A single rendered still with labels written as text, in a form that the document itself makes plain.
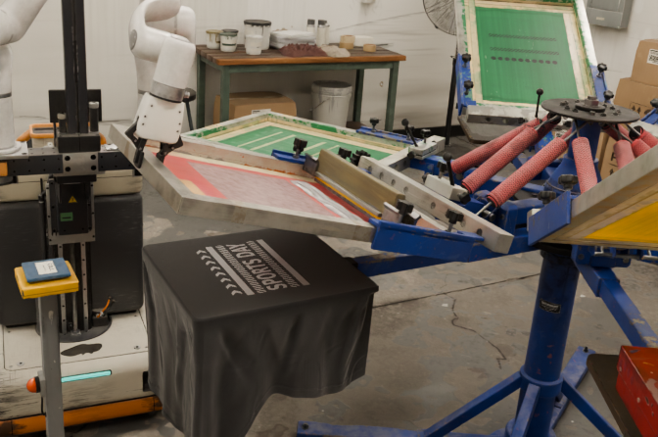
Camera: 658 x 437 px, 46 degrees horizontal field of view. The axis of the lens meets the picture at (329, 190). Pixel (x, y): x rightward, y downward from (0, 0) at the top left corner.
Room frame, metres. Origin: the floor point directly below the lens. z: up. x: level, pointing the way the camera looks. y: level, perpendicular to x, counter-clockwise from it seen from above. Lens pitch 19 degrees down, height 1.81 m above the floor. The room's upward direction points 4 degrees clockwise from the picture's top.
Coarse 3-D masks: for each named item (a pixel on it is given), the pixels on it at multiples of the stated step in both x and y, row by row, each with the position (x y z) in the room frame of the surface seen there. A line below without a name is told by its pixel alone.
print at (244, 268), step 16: (256, 240) 2.00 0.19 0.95; (208, 256) 1.88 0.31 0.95; (224, 256) 1.88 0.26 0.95; (240, 256) 1.89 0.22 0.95; (256, 256) 1.90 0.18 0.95; (272, 256) 1.90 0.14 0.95; (224, 272) 1.78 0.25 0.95; (240, 272) 1.79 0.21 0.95; (256, 272) 1.80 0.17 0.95; (272, 272) 1.80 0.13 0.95; (288, 272) 1.81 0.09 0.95; (240, 288) 1.70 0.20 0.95; (256, 288) 1.71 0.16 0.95; (272, 288) 1.71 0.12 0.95
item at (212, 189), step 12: (192, 180) 1.74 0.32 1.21; (204, 192) 1.66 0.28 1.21; (216, 192) 1.69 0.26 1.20; (228, 192) 1.73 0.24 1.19; (240, 192) 1.76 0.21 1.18; (252, 192) 1.80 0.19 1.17; (264, 192) 1.84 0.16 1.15; (264, 204) 1.72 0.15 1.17; (276, 204) 1.75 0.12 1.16; (288, 204) 1.79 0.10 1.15; (300, 204) 1.83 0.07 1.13; (312, 204) 1.87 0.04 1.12; (336, 216) 1.82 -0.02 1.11; (360, 216) 1.90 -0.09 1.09
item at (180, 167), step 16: (176, 160) 1.90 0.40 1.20; (192, 160) 1.96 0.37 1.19; (192, 176) 1.77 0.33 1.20; (208, 176) 1.82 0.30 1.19; (224, 176) 1.88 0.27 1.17; (240, 176) 1.93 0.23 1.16; (256, 176) 1.99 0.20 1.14; (272, 176) 2.06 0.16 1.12; (272, 192) 1.86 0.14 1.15; (288, 192) 1.92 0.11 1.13; (304, 192) 1.98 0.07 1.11
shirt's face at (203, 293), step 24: (192, 240) 1.97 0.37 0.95; (216, 240) 1.98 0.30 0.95; (240, 240) 1.99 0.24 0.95; (288, 240) 2.02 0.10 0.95; (312, 240) 2.03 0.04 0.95; (168, 264) 1.81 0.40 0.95; (192, 264) 1.82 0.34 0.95; (312, 264) 1.87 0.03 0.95; (336, 264) 1.88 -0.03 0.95; (192, 288) 1.68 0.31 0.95; (216, 288) 1.69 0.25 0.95; (288, 288) 1.72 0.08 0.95; (312, 288) 1.73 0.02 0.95; (336, 288) 1.74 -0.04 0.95; (360, 288) 1.75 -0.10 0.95; (192, 312) 1.57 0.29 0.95; (216, 312) 1.58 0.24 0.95
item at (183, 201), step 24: (120, 144) 1.84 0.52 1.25; (192, 144) 2.02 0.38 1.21; (144, 168) 1.66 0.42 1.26; (264, 168) 2.13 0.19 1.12; (288, 168) 2.16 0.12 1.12; (168, 192) 1.50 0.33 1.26; (192, 192) 1.50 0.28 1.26; (192, 216) 1.45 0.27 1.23; (216, 216) 1.48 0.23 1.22; (240, 216) 1.50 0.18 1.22; (264, 216) 1.53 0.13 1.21; (288, 216) 1.56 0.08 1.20; (312, 216) 1.60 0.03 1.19; (360, 240) 1.65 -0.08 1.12
